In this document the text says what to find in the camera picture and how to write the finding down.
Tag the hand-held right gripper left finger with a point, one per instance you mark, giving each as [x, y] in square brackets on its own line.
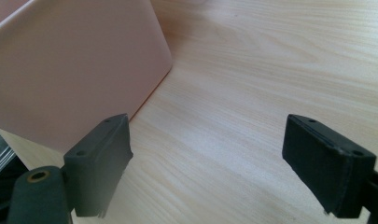
[96, 171]

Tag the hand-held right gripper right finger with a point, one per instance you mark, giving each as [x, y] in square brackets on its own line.
[326, 168]

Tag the dark metal-edged object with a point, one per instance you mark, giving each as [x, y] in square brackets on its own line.
[1, 161]

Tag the pink plastic box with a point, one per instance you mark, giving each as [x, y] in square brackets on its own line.
[74, 68]

